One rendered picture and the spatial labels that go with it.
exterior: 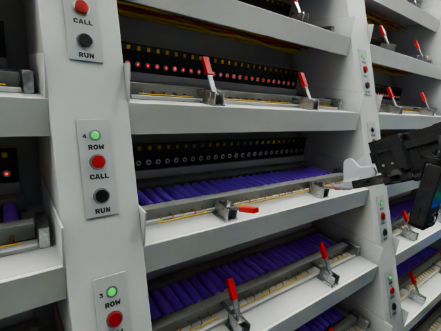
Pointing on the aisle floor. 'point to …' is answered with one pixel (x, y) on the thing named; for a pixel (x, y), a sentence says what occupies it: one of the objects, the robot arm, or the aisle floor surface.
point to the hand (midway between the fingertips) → (346, 187)
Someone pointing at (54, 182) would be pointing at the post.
